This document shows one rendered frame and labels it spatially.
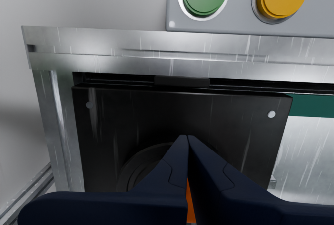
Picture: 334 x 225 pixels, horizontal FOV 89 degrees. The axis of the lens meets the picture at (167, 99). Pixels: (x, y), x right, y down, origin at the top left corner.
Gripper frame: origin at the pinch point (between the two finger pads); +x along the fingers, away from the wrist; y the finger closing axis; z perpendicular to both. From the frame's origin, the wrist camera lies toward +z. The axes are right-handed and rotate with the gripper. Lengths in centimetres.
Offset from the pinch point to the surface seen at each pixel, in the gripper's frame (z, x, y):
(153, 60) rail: 3.9, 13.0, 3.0
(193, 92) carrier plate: 0.8, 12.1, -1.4
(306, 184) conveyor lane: -15.1, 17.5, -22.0
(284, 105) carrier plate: 0.0, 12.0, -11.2
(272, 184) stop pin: -11.0, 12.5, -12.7
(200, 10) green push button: 8.7, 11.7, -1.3
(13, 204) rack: -14.5, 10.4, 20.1
